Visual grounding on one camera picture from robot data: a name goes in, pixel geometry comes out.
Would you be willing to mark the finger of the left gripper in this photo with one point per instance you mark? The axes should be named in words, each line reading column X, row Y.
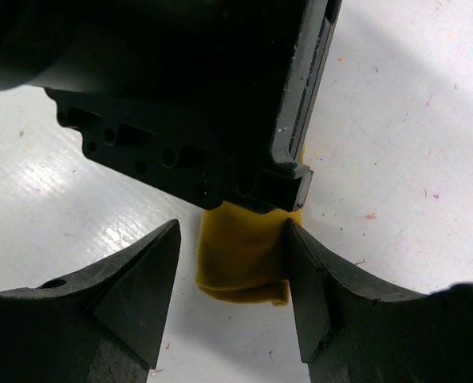
column 304, row 91

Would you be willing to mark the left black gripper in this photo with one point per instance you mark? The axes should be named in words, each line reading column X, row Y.
column 184, row 96

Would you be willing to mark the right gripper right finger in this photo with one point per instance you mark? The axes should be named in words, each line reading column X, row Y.
column 355, row 327

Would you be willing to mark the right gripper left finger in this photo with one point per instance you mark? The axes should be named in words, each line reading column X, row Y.
column 102, row 323

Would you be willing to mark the yellow sock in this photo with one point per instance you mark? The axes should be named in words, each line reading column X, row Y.
column 240, row 255

